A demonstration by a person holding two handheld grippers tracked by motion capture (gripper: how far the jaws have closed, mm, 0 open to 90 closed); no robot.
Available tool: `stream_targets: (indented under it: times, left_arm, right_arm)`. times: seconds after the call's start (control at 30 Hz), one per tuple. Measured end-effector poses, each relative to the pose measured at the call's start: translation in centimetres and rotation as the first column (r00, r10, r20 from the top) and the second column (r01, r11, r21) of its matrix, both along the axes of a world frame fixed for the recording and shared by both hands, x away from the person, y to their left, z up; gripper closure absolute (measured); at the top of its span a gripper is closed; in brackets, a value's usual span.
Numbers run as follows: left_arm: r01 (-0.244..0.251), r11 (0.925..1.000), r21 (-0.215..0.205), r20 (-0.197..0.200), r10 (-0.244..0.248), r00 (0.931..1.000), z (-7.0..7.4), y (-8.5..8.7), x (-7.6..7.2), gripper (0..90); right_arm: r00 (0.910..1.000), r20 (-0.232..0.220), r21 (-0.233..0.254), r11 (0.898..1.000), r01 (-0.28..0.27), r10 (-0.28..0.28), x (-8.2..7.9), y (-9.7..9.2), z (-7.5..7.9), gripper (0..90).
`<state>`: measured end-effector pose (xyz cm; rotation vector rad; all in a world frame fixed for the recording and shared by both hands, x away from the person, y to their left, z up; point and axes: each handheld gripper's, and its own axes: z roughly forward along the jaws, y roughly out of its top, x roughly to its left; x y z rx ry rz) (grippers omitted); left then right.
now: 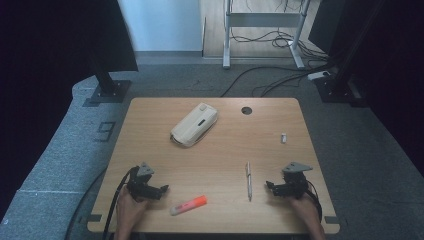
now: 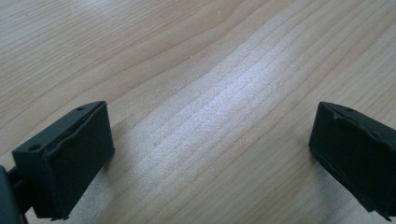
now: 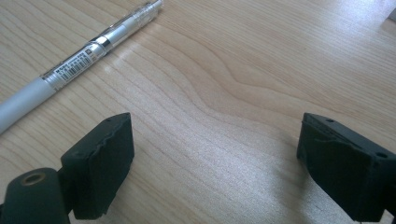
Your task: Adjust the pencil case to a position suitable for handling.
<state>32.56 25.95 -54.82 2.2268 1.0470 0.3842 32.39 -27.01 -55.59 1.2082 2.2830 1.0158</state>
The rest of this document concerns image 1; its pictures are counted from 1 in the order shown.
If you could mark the cream fabric pencil case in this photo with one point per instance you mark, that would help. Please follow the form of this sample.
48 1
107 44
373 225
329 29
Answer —
193 126

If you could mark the white power strip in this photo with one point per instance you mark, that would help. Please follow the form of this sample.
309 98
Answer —
318 75

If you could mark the person's right hand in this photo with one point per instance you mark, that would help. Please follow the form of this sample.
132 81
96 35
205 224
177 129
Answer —
308 213

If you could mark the black round table grommet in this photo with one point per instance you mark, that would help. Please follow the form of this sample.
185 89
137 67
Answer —
246 111

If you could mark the person's left hand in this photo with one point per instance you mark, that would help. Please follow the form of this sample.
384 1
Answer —
128 211

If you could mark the white metal desk frame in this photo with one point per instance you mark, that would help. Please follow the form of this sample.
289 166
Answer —
263 19

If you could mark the black stand with base plate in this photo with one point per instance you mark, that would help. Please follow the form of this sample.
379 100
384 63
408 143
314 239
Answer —
336 90
110 90

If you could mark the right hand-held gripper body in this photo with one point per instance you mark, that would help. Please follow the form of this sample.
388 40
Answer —
295 183

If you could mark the small white eraser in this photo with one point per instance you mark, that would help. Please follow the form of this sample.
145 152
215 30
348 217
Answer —
283 138

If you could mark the orange highlighter pen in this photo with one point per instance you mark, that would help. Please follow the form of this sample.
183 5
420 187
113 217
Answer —
191 204

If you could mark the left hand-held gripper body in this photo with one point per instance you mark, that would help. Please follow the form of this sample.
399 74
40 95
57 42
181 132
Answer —
140 185

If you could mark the silver ballpoint pen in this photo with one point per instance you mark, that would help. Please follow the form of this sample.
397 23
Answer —
249 181

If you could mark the black curtain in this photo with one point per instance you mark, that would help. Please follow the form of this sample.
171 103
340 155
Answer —
400 66
50 50

